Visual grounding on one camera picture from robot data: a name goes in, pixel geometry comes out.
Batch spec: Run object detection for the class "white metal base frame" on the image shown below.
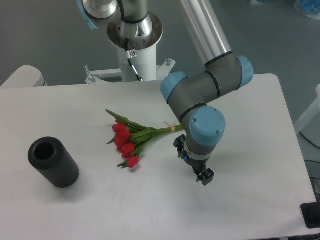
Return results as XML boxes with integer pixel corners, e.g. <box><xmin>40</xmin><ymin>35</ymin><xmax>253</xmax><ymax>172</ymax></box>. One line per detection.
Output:
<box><xmin>84</xmin><ymin>58</ymin><xmax>177</xmax><ymax>85</ymax></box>

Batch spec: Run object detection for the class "black device at table edge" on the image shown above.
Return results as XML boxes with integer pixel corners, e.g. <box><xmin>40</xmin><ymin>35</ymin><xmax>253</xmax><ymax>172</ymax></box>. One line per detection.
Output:
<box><xmin>300</xmin><ymin>202</ymin><xmax>320</xmax><ymax>229</ymax></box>

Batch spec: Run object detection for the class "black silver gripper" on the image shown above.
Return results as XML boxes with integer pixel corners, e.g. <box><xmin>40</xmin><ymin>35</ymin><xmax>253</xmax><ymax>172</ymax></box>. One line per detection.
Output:
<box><xmin>173</xmin><ymin>134</ymin><xmax>215</xmax><ymax>186</ymax></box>

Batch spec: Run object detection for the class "black cylindrical vase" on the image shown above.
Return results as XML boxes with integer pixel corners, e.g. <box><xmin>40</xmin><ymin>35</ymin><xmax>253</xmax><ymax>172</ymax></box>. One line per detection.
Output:
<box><xmin>27</xmin><ymin>136</ymin><xmax>80</xmax><ymax>188</ymax></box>

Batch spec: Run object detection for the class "white rounded side table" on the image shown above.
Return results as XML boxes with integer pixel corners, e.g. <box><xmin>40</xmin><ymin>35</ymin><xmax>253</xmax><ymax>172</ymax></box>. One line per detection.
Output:
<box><xmin>0</xmin><ymin>65</ymin><xmax>48</xmax><ymax>89</ymax></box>

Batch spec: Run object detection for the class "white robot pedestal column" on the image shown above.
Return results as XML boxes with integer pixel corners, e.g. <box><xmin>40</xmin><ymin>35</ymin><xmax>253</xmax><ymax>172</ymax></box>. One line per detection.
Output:
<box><xmin>116</xmin><ymin>44</ymin><xmax>157</xmax><ymax>82</ymax></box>

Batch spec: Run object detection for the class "blue plastic bag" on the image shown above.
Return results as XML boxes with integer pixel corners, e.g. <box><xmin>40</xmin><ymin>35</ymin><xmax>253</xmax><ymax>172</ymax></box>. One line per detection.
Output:
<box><xmin>294</xmin><ymin>0</ymin><xmax>320</xmax><ymax>20</ymax></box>

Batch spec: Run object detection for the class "red tulip bouquet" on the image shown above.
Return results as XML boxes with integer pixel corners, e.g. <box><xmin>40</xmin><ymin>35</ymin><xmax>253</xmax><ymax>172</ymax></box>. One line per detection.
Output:
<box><xmin>106</xmin><ymin>109</ymin><xmax>183</xmax><ymax>169</ymax></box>

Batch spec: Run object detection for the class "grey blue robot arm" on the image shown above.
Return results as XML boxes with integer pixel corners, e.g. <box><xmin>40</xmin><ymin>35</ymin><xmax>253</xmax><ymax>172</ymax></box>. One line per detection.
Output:
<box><xmin>77</xmin><ymin>0</ymin><xmax>254</xmax><ymax>185</ymax></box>

